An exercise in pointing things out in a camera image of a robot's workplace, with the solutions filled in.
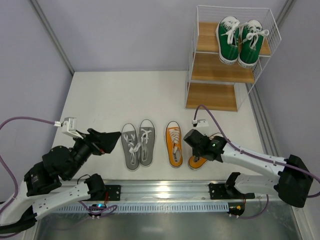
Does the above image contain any orange sneaker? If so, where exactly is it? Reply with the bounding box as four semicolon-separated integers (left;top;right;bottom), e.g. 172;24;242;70
164;121;183;168
188;155;208;170

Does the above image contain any green sneaker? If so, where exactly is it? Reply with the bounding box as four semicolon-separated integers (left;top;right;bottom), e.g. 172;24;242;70
216;16;240;65
237;19;270;69

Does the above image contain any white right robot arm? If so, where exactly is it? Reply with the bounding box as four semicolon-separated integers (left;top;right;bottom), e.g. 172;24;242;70
184;129;314;208

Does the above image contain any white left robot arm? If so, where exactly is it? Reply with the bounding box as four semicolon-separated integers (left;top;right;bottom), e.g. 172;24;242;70
0;128;121;237

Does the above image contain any grey left sneaker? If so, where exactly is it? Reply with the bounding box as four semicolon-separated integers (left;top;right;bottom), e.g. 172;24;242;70
121;123;141;171

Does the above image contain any grey sneaker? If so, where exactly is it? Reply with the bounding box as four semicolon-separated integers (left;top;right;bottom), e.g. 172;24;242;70
139;119;156;167
121;123;141;171

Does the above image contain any grey right sneaker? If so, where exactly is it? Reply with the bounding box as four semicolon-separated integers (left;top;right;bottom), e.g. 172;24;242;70
139;119;156;167

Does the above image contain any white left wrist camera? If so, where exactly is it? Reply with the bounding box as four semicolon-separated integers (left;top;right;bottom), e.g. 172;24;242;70
54;117;83;139

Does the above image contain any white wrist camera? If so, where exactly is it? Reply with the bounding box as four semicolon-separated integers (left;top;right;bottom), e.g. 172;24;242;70
54;117;83;139
192;119;209;128

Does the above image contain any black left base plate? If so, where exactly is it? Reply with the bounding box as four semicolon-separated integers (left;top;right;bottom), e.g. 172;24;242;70
105;184;122;202

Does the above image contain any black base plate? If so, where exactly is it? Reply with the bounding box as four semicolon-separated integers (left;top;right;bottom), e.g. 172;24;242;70
208;183;255;200
105;184;122;202

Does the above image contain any aluminium mounting rail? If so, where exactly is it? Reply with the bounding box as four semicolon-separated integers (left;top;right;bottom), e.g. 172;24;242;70
54;178;278;203

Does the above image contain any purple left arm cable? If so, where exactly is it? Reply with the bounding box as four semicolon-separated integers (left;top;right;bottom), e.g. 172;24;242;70
0;116;118;231

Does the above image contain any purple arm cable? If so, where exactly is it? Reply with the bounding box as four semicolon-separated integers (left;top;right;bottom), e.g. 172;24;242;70
0;116;118;231
194;104;320;220

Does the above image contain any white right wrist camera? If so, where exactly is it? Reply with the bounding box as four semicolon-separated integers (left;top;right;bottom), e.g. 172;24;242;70
192;119;209;128

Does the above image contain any white wire shoe shelf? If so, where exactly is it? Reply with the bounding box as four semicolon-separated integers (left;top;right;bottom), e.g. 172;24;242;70
185;5;281;112

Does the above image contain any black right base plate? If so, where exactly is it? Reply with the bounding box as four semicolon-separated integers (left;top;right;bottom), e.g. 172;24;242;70
208;183;255;200

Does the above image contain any slotted grey cable duct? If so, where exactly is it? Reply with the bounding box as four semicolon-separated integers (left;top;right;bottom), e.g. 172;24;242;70
54;202;230;213

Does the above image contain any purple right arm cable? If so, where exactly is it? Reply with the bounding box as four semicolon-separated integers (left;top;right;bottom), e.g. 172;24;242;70
194;104;320;220

